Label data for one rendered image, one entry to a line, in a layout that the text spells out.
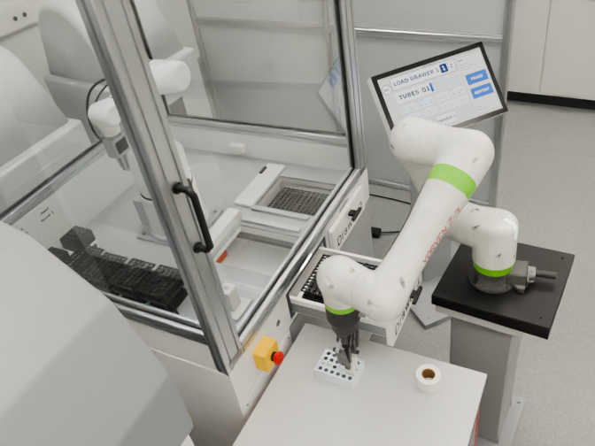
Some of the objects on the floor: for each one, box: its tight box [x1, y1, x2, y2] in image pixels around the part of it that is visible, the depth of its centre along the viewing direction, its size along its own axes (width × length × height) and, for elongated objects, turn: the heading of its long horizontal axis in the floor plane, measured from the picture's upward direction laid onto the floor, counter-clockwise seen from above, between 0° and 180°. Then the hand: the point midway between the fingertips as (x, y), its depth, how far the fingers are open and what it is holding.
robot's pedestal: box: [436, 305, 526, 446], centre depth 207 cm, size 30×30×76 cm
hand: (351, 364), depth 158 cm, fingers closed, pressing on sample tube
